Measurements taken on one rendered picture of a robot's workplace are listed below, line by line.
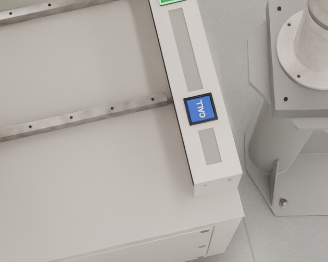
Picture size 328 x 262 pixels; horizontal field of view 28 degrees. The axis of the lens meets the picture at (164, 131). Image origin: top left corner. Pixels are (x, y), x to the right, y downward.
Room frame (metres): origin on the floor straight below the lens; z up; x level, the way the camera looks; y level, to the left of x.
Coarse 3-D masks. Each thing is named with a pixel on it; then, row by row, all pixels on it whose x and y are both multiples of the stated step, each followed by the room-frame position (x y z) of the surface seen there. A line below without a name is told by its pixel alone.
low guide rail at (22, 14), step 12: (60, 0) 0.72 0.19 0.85; (72, 0) 0.71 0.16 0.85; (84, 0) 0.71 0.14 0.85; (96, 0) 0.71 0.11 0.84; (108, 0) 0.71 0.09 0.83; (0, 12) 0.70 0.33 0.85; (12, 12) 0.70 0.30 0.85; (24, 12) 0.70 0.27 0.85; (36, 12) 0.70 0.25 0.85; (48, 12) 0.70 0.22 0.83; (60, 12) 0.70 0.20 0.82; (0, 24) 0.69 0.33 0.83
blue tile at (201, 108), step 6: (186, 102) 0.40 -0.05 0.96; (192, 102) 0.40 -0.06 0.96; (198, 102) 0.40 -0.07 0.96; (204, 102) 0.40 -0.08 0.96; (210, 102) 0.40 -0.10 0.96; (192, 108) 0.39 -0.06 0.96; (198, 108) 0.39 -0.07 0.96; (204, 108) 0.39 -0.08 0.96; (210, 108) 0.38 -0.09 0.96; (192, 114) 0.38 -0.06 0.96; (198, 114) 0.37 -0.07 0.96; (204, 114) 0.37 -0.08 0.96; (210, 114) 0.37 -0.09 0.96; (192, 120) 0.36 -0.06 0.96; (198, 120) 0.36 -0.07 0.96
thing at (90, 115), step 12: (156, 96) 0.46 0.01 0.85; (96, 108) 0.45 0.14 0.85; (108, 108) 0.45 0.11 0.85; (120, 108) 0.45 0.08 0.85; (132, 108) 0.44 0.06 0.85; (144, 108) 0.44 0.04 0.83; (48, 120) 0.44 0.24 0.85; (60, 120) 0.44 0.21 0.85; (72, 120) 0.43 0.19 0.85; (84, 120) 0.43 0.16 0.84; (96, 120) 0.43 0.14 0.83; (0, 132) 0.43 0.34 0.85; (12, 132) 0.42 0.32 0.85; (24, 132) 0.42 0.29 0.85; (36, 132) 0.42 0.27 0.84
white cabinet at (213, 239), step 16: (224, 224) 0.19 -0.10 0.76; (144, 240) 0.17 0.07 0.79; (160, 240) 0.17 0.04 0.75; (176, 240) 0.18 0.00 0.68; (192, 240) 0.18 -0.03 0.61; (208, 240) 0.18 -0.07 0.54; (224, 240) 0.19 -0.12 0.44; (80, 256) 0.16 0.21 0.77; (96, 256) 0.16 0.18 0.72; (112, 256) 0.16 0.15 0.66; (128, 256) 0.16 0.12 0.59; (144, 256) 0.17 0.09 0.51; (160, 256) 0.17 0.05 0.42; (176, 256) 0.18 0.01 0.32; (192, 256) 0.18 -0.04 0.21
